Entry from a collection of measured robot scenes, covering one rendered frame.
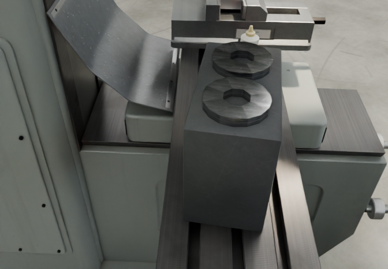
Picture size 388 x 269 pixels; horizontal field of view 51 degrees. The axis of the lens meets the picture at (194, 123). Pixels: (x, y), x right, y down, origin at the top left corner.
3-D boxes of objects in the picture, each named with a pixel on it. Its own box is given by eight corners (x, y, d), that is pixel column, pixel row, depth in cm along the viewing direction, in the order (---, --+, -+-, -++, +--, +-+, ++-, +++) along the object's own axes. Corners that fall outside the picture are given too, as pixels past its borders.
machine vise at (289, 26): (299, 23, 111) (308, -16, 104) (311, 51, 100) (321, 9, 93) (173, 20, 111) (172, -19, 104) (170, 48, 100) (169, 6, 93)
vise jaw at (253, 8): (260, -1, 106) (262, -15, 103) (266, 21, 97) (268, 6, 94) (238, -1, 106) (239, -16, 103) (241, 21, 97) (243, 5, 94)
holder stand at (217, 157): (266, 134, 76) (283, 40, 63) (262, 233, 60) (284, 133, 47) (202, 127, 78) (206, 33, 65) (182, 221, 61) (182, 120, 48)
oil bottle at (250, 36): (254, 64, 95) (260, 21, 88) (255, 74, 92) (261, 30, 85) (237, 63, 95) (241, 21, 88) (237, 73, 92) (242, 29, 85)
